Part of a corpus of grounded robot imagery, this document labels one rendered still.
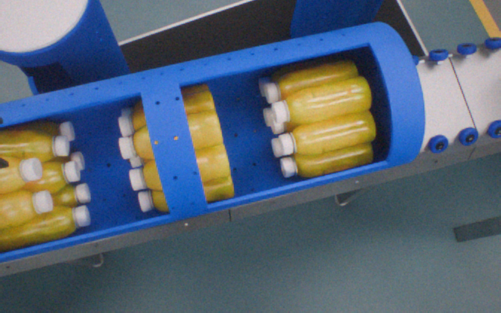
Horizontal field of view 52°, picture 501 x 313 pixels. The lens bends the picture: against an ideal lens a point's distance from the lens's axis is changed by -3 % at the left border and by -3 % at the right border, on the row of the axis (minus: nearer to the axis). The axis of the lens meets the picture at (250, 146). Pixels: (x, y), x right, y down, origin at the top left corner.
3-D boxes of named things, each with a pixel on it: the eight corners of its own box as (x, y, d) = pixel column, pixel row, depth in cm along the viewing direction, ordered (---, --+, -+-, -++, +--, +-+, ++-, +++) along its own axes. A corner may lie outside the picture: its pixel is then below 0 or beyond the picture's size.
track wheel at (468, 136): (481, 129, 113) (476, 124, 115) (463, 133, 113) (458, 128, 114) (478, 144, 116) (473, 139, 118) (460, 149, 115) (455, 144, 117)
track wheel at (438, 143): (451, 136, 112) (446, 131, 114) (432, 141, 112) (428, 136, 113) (448, 152, 115) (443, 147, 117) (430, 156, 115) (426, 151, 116)
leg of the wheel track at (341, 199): (350, 203, 208) (401, 171, 147) (336, 207, 207) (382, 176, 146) (345, 189, 209) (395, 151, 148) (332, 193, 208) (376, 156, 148)
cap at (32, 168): (36, 176, 93) (45, 174, 93) (27, 184, 89) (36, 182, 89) (28, 156, 92) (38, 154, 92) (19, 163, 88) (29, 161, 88)
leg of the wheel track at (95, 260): (105, 264, 197) (54, 256, 136) (90, 268, 196) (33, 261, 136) (102, 250, 198) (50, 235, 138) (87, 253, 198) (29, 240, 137)
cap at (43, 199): (34, 188, 93) (44, 186, 93) (42, 197, 96) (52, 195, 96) (36, 207, 91) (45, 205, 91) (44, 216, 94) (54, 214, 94)
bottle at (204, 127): (220, 135, 99) (135, 155, 97) (213, 103, 96) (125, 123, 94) (225, 150, 93) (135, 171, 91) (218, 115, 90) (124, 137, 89)
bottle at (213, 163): (221, 137, 100) (136, 156, 98) (225, 146, 93) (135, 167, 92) (228, 169, 102) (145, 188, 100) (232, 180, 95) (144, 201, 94)
